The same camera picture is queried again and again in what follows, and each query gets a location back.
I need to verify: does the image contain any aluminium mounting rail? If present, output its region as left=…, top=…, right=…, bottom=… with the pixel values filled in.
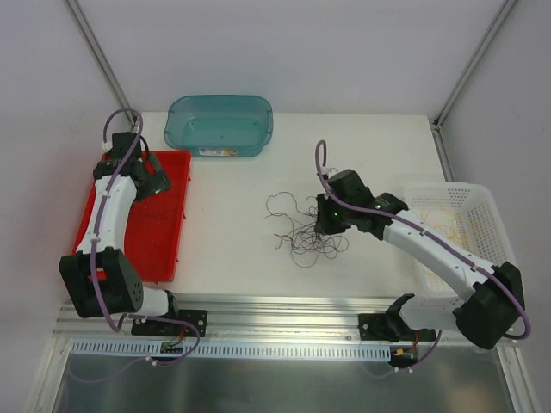
left=53, top=293, right=396, bottom=344

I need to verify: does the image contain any white slotted cable duct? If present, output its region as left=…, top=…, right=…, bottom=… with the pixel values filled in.
left=71, top=339, right=391, bottom=362

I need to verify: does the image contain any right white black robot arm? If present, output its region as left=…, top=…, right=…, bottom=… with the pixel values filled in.
left=314, top=170, right=531, bottom=349

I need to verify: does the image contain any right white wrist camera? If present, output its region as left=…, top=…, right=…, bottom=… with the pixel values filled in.
left=321, top=167, right=339, bottom=180

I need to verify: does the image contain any aluminium frame post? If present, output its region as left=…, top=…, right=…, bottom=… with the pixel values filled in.
left=63, top=0, right=131, bottom=108
left=433, top=0, right=518, bottom=132

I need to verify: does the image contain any white perforated plastic basket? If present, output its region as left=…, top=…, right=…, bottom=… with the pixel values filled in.
left=403, top=182, right=525, bottom=302

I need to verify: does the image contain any multicolour wire bundle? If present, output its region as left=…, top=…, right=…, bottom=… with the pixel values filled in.
left=264, top=191, right=350, bottom=270

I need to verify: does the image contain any red plastic tray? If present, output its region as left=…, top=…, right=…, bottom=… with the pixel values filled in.
left=59, top=151, right=191, bottom=287

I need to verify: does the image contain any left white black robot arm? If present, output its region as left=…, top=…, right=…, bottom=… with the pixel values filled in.
left=59, top=132, right=181, bottom=335

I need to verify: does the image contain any right aluminium frame post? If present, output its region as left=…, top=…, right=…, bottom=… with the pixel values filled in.
left=433, top=0, right=518, bottom=132

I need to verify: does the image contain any teal plastic tub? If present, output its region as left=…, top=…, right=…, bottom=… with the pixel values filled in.
left=164, top=95, right=274, bottom=157

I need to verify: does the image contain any left aluminium frame post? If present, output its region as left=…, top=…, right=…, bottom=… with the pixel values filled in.
left=63, top=0, right=131, bottom=108

